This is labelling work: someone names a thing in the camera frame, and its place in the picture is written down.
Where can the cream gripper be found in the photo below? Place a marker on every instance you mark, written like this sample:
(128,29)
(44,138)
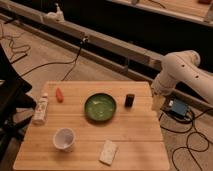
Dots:
(158,102)

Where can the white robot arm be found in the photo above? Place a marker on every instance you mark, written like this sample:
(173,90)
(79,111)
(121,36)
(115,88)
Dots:
(183,67)

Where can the blue power box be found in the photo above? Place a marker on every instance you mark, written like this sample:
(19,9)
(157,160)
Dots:
(178,108)

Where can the green bowl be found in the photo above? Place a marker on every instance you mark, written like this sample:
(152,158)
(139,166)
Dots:
(100,107)

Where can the white sponge block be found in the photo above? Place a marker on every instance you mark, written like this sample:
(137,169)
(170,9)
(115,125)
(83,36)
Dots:
(108,152)

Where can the orange carrot toy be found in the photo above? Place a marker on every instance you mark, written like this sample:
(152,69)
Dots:
(59,95)

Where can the white paper cup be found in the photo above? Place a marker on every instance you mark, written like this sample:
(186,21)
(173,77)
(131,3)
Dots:
(64,139)

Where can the black chair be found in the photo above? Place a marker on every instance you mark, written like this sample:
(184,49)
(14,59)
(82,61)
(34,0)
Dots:
(13,95)

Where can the metal rail beam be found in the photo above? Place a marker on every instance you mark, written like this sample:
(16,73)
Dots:
(131,41)

